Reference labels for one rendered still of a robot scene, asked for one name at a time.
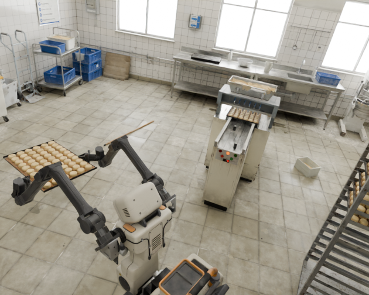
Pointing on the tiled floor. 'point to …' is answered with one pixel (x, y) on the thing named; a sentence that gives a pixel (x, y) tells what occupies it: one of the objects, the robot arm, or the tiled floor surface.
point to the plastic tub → (307, 167)
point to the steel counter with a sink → (300, 85)
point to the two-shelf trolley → (57, 65)
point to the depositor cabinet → (255, 155)
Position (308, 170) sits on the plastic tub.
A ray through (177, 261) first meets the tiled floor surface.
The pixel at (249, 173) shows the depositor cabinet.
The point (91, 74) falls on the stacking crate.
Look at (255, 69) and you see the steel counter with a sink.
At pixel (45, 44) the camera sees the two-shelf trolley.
